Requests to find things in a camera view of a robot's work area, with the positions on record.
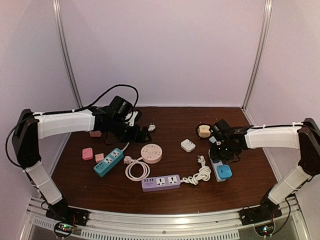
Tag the beige cube socket adapter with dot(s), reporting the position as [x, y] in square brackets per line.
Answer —
[203, 131]

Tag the front aluminium rail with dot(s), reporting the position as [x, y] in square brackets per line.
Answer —
[105, 225]

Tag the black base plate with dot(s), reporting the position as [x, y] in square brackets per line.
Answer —
[258, 214]
[69, 215]

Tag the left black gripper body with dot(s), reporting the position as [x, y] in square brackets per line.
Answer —
[126, 135]

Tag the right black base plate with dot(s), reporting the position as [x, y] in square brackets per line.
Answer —
[258, 214]

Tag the grey power strip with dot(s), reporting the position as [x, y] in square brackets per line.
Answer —
[215, 166]

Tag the right aluminium frame post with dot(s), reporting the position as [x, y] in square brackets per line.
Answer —
[264, 30]

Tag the white plug adapter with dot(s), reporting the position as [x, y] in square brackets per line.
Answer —
[187, 145]

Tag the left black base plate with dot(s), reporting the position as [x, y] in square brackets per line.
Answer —
[69, 215]

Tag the aluminium frame post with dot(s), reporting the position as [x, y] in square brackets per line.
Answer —
[264, 30]
[65, 52]

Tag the left aluminium frame post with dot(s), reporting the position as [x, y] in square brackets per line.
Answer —
[65, 52]

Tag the teal power strip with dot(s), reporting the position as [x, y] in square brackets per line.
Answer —
[113, 158]

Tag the pink cube socket adapter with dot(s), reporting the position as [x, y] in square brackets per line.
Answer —
[95, 134]

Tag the blue charger plug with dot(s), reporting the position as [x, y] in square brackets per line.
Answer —
[224, 172]

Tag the pink round socket base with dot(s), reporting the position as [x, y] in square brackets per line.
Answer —
[151, 153]

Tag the small pink charger plug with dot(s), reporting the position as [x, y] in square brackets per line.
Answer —
[99, 157]

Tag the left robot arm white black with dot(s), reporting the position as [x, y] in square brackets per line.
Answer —
[34, 126]

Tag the purple power strip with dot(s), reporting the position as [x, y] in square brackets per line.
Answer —
[161, 183]

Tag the pink plug adapter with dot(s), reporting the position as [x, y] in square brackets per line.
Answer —
[87, 154]

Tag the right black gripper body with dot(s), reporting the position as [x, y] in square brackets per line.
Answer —
[223, 154]

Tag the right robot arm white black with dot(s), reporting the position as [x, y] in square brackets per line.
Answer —
[229, 142]

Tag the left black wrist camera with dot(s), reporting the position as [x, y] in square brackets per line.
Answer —
[123, 110]

